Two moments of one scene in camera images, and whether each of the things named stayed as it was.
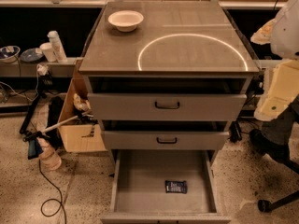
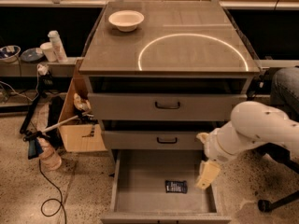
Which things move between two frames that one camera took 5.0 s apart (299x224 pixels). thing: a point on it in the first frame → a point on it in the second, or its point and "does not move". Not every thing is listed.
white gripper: [286, 32] → [215, 147]
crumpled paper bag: [80, 104] does not move
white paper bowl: [125, 21] does not move
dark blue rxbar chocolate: [176, 187] does not move
